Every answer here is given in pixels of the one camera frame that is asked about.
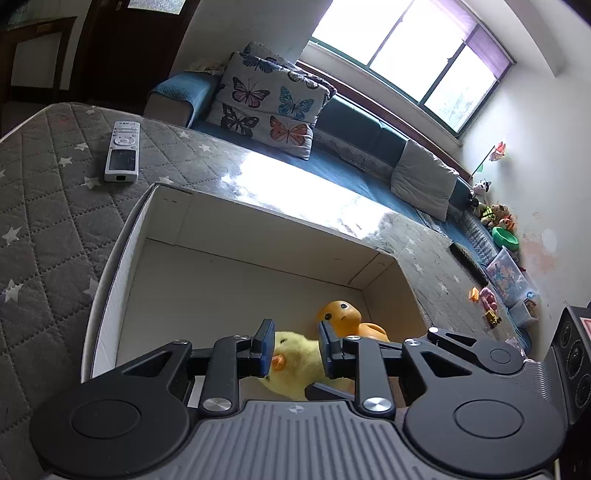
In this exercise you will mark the blue sofa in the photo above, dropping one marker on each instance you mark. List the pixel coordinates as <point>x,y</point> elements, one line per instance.
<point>360,122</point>

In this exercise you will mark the yellow toy vehicle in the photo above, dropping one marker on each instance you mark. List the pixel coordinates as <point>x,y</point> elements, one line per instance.
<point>492,319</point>

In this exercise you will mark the yellow plush duck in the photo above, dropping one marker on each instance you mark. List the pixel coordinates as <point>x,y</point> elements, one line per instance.
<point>296,361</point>

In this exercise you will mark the orange rubber duck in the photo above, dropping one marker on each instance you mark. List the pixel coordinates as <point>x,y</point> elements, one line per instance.
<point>342,316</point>

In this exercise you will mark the white cardboard box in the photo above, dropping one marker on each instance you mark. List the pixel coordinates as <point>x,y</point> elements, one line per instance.
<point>231,277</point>

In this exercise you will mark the small clear plastic tub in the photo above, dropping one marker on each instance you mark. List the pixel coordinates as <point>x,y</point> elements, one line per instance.
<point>524,313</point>

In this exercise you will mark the clear plastic storage box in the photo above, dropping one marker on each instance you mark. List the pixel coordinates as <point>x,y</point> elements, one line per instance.
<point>508,277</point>

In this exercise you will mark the cow plush toy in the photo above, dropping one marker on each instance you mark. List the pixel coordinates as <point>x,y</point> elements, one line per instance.
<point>480,191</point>

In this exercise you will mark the small orange toy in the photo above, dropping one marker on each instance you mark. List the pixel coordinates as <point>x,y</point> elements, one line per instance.
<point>474,294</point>

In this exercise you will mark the beige cloth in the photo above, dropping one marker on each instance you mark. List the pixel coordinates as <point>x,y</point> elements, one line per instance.
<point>205,66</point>

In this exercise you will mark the silver remote control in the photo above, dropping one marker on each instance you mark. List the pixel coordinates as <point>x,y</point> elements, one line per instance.
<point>121,152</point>

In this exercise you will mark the grey star quilted blanket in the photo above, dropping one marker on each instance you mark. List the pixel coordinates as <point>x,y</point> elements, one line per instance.
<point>46,207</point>

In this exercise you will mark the pink toy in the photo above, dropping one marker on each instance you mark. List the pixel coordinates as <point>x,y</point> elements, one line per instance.
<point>488,299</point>

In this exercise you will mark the black remote control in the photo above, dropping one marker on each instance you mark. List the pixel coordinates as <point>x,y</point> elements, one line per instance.
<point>468,264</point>

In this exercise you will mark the grey cushion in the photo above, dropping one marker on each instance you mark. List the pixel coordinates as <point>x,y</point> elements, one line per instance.
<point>422,180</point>

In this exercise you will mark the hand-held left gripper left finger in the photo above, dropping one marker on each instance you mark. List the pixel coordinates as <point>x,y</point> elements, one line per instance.
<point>265,347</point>

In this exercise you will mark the colourful pinwheel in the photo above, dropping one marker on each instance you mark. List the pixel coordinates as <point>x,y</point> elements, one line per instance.
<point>497,151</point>

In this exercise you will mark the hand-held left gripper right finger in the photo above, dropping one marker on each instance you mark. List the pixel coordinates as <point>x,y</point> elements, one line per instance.
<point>326,347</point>

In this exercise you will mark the green plastic bowl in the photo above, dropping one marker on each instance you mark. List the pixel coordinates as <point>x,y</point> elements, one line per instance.
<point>505,237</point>

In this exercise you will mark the dark wooden door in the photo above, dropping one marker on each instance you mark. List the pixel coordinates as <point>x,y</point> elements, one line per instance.
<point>115,50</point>

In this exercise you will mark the large butterfly print pillow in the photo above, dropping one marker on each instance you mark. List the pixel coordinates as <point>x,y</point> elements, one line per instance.
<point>258,99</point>

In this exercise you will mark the window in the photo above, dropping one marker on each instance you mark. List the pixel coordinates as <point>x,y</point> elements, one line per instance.
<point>397,41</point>

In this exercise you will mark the stuffed toys pile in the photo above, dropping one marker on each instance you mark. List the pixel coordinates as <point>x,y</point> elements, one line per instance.
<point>496,213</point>

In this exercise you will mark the dark butterfly print pillow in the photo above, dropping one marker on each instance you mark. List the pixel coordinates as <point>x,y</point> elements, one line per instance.
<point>302,76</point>

